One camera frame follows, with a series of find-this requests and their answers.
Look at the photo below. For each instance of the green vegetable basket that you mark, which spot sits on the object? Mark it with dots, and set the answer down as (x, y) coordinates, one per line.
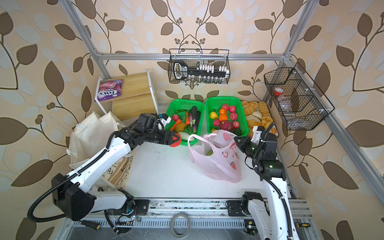
(181, 108)

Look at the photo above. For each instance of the black white tool set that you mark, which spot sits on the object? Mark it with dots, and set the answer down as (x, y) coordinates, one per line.
(183, 71)

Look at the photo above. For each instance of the yellow lemon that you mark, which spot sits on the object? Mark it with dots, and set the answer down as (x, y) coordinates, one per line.
(213, 115)

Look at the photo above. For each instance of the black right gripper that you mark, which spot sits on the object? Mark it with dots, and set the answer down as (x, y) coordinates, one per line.
(242, 145)

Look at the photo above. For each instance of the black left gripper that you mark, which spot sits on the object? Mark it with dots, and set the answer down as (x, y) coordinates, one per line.
(169, 141)

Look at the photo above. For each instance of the purple fox's candy bag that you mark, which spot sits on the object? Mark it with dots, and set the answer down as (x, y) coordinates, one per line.
(109, 89)

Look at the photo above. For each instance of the red apple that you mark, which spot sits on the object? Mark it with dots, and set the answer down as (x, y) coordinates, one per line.
(233, 116)

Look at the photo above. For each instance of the black wire wall basket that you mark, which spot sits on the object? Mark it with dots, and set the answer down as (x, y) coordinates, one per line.
(216, 57)

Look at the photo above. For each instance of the purple eggplant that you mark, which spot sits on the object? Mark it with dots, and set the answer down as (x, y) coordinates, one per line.
(194, 119)

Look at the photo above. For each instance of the green fruit basket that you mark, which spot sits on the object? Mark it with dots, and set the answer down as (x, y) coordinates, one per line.
(226, 113)

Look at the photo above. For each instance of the orange tangerine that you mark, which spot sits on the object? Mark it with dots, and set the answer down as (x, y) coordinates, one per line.
(223, 117)

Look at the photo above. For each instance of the pink dragon fruit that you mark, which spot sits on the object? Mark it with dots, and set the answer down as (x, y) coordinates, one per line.
(226, 126)

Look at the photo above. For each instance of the red tomato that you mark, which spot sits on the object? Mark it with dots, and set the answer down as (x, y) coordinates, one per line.
(175, 140)

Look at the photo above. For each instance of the white wooden shelf rack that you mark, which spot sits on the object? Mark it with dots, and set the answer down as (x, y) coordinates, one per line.
(137, 97)

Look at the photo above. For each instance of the yellow potato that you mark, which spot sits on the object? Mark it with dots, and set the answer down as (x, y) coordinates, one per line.
(180, 127)

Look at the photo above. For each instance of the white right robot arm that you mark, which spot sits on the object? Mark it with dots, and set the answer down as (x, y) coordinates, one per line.
(272, 215)

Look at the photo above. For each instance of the white cucumber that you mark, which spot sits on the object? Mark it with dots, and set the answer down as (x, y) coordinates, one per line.
(185, 136)

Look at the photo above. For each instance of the pink plastic bag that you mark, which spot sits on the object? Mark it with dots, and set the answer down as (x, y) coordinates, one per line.
(224, 163)

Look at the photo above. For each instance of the black wire side basket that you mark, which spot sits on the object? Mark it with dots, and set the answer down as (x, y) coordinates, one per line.
(301, 103)

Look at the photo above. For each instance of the bread tray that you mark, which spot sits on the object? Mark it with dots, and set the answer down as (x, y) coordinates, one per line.
(257, 115)

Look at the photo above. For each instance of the yellow handled screwdriver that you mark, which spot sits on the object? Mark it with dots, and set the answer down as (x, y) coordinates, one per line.
(90, 224)

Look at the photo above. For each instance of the green cabbage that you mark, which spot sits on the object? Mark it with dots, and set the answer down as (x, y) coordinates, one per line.
(210, 153)

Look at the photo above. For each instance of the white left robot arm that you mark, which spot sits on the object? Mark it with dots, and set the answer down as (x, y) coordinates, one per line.
(73, 194)

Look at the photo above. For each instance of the orange carrot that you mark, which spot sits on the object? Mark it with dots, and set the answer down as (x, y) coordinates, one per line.
(175, 124)

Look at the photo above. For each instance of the cream floral tote bag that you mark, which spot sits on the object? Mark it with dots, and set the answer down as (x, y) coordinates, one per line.
(88, 138)

